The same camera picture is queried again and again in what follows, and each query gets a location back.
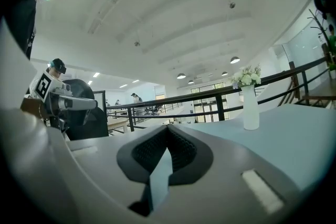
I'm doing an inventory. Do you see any black framed monitor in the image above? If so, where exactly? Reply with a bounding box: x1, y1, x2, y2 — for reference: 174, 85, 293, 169
92, 90, 107, 124

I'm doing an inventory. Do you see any wooden desk with white frame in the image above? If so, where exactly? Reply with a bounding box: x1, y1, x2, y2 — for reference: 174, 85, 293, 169
107, 117, 130, 135

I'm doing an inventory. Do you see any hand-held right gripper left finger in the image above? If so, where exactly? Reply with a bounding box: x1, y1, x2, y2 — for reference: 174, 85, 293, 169
67, 124, 169, 208

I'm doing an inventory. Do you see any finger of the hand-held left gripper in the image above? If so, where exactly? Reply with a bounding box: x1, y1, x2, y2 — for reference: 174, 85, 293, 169
57, 95, 99, 127

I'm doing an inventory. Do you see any dark wooden coat rack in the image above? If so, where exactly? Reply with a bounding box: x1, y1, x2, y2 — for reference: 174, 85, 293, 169
307, 9, 333, 61

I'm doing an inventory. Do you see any white ceramic vase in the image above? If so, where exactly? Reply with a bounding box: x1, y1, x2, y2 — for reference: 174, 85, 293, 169
240, 84, 260, 131

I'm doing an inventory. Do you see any black mesh office chair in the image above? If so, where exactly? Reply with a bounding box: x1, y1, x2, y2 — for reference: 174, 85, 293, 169
62, 78, 110, 141

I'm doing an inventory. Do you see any person in black shirt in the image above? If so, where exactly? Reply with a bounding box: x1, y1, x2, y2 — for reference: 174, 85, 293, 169
2, 0, 49, 61

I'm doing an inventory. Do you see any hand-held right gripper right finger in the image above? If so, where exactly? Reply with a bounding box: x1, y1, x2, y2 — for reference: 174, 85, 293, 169
153, 124, 304, 224

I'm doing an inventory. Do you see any person's left forearm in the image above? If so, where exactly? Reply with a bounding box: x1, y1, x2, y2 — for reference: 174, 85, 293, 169
20, 98, 52, 121

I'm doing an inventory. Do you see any black metal railing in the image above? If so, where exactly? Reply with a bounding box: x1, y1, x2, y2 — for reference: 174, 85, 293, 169
106, 56, 330, 132

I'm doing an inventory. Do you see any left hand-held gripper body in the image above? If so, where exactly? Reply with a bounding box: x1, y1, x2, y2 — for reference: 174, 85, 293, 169
33, 71, 74, 128

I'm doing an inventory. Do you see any large glass window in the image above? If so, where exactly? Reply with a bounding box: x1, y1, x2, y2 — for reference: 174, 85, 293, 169
191, 82, 224, 94

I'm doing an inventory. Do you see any white flower bouquet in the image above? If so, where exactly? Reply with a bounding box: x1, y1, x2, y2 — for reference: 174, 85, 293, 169
230, 63, 263, 89

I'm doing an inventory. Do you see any dark wooden table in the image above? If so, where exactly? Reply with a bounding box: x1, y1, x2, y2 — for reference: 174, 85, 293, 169
295, 78, 336, 109

